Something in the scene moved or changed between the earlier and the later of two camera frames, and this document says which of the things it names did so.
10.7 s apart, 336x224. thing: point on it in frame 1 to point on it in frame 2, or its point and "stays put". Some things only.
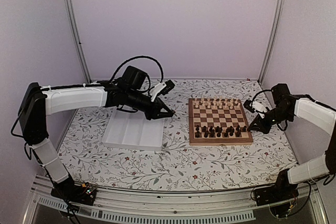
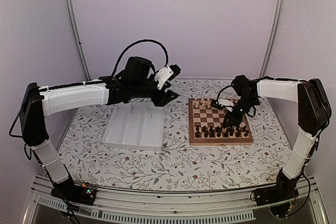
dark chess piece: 212,135 stays put
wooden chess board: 216,121 stays put
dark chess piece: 231,129 stays put
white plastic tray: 131,130 stays put
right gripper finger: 262,130 to 237,123
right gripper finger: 256,123 to 227,121
